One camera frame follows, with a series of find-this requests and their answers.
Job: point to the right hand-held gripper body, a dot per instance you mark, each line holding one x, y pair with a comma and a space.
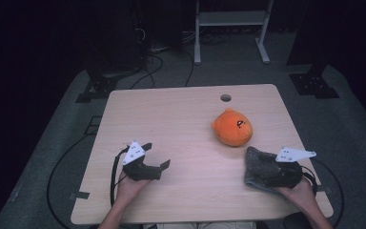
286, 175

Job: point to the black stand base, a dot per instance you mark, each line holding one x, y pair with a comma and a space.
313, 84
103, 86

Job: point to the grey fluffy cloth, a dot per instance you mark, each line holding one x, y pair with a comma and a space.
254, 173

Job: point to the person's right hand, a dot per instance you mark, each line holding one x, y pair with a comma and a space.
300, 194

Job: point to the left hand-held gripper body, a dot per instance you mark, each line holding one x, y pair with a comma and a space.
139, 170

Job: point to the person's left hand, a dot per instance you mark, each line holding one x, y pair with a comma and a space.
130, 190

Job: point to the white metal stand frame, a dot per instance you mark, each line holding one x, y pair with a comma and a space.
232, 18

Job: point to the grey tape strip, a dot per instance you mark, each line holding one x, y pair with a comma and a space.
325, 189
79, 195

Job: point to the orange plush toy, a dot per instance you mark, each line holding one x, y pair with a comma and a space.
232, 130

